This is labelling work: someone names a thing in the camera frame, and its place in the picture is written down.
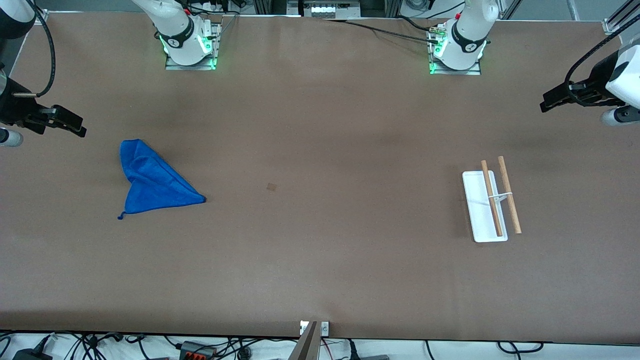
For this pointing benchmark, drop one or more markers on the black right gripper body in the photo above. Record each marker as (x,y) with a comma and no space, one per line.
(11,108)

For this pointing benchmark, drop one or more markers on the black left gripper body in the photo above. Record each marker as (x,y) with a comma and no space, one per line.
(595,76)

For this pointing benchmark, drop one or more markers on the blue towel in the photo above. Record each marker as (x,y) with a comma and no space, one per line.
(150,185)

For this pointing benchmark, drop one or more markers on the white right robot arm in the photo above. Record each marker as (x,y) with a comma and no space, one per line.
(180,35)

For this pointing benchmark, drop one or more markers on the white rack with wooden bars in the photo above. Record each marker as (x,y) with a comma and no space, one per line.
(480,220)

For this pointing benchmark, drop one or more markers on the white power strip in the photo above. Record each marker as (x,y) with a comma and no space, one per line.
(215,6)

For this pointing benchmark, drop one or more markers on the black power adapter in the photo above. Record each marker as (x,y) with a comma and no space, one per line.
(32,355)

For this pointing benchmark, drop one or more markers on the grey electronics box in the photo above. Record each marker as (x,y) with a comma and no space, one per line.
(325,7)

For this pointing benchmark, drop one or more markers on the black orange power strip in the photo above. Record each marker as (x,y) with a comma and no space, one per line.
(197,351)

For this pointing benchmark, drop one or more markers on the aluminium frame corner bracket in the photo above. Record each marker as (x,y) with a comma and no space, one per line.
(40,16)
(612,26)

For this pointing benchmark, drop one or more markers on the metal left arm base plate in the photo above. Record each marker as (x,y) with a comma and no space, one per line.
(475,72)

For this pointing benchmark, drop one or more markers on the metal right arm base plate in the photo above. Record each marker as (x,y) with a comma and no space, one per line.
(172,66)

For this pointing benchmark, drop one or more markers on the white metal table bracket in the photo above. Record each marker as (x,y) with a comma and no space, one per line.
(325,328)

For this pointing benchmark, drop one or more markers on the grey brown slanted post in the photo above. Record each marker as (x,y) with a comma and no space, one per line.
(306,347)

